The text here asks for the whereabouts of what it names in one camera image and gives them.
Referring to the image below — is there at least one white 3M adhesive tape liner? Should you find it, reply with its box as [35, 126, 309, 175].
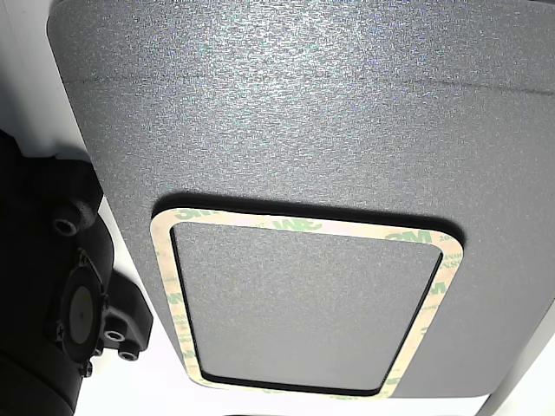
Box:
[149, 206, 466, 400]

